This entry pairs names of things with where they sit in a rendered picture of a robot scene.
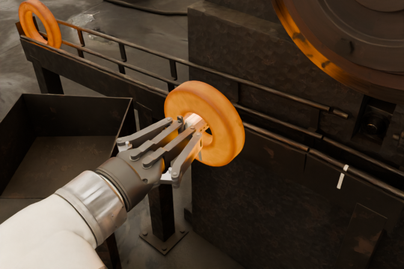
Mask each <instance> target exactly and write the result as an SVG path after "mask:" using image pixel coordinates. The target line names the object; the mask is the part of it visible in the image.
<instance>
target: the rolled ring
mask: <svg viewBox="0 0 404 269"><path fill-rule="evenodd" d="M32 13H34V14H36V15H37V16H38V17H39V19H40V20H41V21H42V23H43V24H44V27H45V29H46V32H47V38H48V40H47V41H46V40H45V39H44V38H43V37H42V36H41V35H40V34H39V33H38V31H37V29H36V28H35V25H34V22H33V19H32ZM19 20H20V24H21V25H22V28H23V31H24V33H25V34H26V36H27V37H30V38H33V39H35V40H38V41H41V42H42V43H46V44H48V45H50V46H53V47H56V48H58V49H59V48H60V46H61V32H60V28H59V26H58V24H57V21H56V20H55V18H54V16H53V14H52V13H51V11H50V10H49V9H48V8H47V6H45V5H44V3H42V2H40V1H39V0H27V1H24V2H22V3H21V4H20V5H19Z"/></svg>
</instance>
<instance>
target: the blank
mask: <svg viewBox="0 0 404 269"><path fill-rule="evenodd" d="M164 112H165V118H167V117H172V118H173V120H176V121H177V116H179V115H180V116H182V117H185V116H186V115H187V114H189V113H190V112H191V113H195V114H197V115H198V116H200V117H201V118H202V119H204V120H205V122H206V123H207V125H208V126H209V128H210V130H211V132H212V135H210V134H208V133H206V132H205V131H204V132H202V135H203V147H202V149H201V150H200V152H199V153H198V154H197V156H196V157H195V159H197V160H198V161H200V162H202V163H204V164H206V165H209V166H224V165H226V164H228V163H230V162H231V161H232V160H233V159H234V158H235V157H236V156H237V155H238V154H239V153H240V152H241V151H242V148H243V145H244V142H245V130H244V127H243V124H242V120H241V118H240V116H239V114H238V112H237V110H236V109H235V108H234V106H233V105H232V104H231V102H230V101H229V100H228V99H227V97H226V96H224V95H223V94H222V93H221V92H220V91H218V90H217V89H216V88H214V87H212V86H211V85H209V84H206V83H204V82H200V81H196V80H192V81H187V82H184V83H182V84H181V85H179V86H178V87H177V88H175V89H174V90H172V91H171V92H170V93H169V94H168V95H167V97H166V99H165V104H164Z"/></svg>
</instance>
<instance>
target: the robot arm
mask: <svg viewBox="0 0 404 269"><path fill-rule="evenodd" d="M165 126H166V127H165ZM207 128H209V126H208V125H207V123H206V122H205V120H204V119H202V118H201V117H200V116H198V115H197V114H195V113H191V112H190V113H189V114H187V115H186V116H185V117H182V116H180V115H179V116H177V121H176V120H173V118H172V117H167V118H165V119H163V120H161V121H159V122H157V123H154V124H152V125H150V126H148V127H146V128H144V129H142V130H140V131H138V132H136V133H134V134H132V135H130V136H125V137H122V138H118V139H117V140H116V143H117V148H118V154H117V156H116V157H111V158H110V159H108V160H107V161H106V162H104V163H103V164H102V165H100V166H99V167H98V168H96V169H95V170H94V171H84V172H83V173H81V174H80V175H78V176H77V177H76V178H74V179H73V180H71V181H70V182H69V183H67V184H66V185H65V186H64V187H62V188H60V189H58V190H57V191H56V192H55V193H54V194H52V195H51V196H49V197H48V198H46V199H44V200H42V201H40V202H37V203H34V204H31V205H29V206H28V207H26V208H24V209H22V210H21V211H19V212H18V213H16V214H15V215H13V216H12V217H10V218H9V219H8V220H6V221H5V222H4V223H2V224H1V225H0V269H108V268H107V267H106V266H105V264H104V263H103V262H102V260H101V259H100V258H99V256H98V254H97V253H96V251H95V248H96V247H97V246H99V245H101V244H102V243H103V242H104V241H105V240H106V239H107V238H108V237H109V236H110V235H111V234H112V233H113V232H114V231H116V230H117V229H118V228H119V227H120V226H121V225H122V224H123V223H124V222H125V221H126V219H127V213H128V212H129V211H130V210H131V209H133V208H134V207H135V206H136V205H137V204H138V203H140V202H141V201H142V200H143V199H144V198H145V196H146V195H147V193H148V192H149V191H150V190H152V189H155V188H158V187H159V186H160V185H161V184H172V187H173V188H174V189H178V188H179V187H180V185H181V180H182V176H183V175H184V173H185V172H186V170H187V169H188V167H189V166H190V165H191V163H192V162H193V160H194V158H195V157H196V156H197V154H198V153H199V152H200V150H201V149H202V147H203V135H202V132H204V131H205V130H206V129H207ZM178 155H179V156H178ZM177 156H178V158H177V159H176V161H175V162H174V164H173V167H171V168H168V170H167V172H166V173H165V174H164V170H165V169H166V168H167V167H168V166H169V163H170V162H171V161H172V160H174V159H175V158H176V157H177Z"/></svg>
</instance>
